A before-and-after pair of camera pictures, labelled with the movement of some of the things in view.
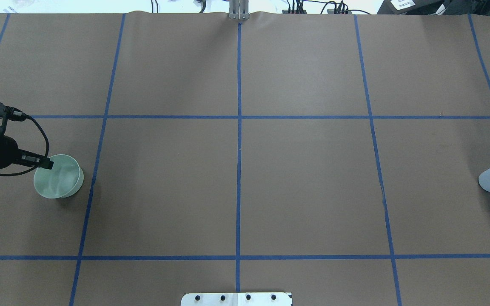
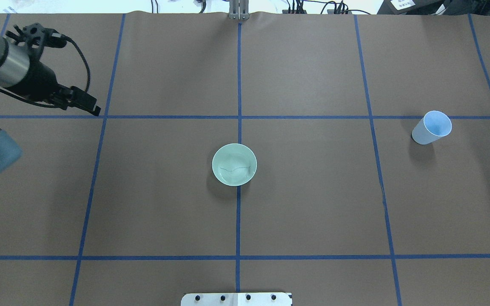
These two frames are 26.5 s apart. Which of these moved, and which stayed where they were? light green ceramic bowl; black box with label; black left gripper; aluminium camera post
Moved: black left gripper; light green ceramic bowl
Stayed: aluminium camera post; black box with label
